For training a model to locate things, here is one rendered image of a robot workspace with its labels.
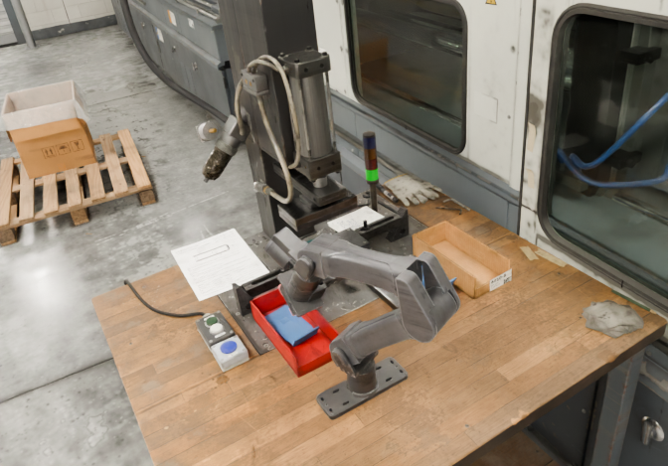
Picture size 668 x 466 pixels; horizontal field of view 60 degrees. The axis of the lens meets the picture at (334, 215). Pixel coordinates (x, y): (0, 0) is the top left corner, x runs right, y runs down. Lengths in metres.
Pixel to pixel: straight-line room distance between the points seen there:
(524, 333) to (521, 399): 0.20
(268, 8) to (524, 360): 0.95
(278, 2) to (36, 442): 2.07
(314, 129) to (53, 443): 1.84
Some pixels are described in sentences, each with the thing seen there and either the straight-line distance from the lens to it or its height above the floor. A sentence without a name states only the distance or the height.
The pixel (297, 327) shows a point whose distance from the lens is 1.47.
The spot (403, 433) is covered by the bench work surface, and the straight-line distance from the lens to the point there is 1.24.
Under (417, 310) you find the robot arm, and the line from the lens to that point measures 0.98.
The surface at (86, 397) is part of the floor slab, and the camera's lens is 2.87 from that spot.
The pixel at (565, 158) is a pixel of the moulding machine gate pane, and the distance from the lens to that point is 1.62.
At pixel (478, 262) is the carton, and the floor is 0.90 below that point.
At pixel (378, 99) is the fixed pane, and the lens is 2.44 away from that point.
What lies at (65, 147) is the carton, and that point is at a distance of 4.68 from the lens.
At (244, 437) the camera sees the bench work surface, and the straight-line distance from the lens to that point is 1.28.
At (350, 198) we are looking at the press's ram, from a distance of 1.49.
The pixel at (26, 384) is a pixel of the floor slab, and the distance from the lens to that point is 3.10.
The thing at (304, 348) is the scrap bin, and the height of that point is 0.91.
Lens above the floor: 1.87
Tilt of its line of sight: 31 degrees down
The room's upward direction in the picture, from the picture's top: 7 degrees counter-clockwise
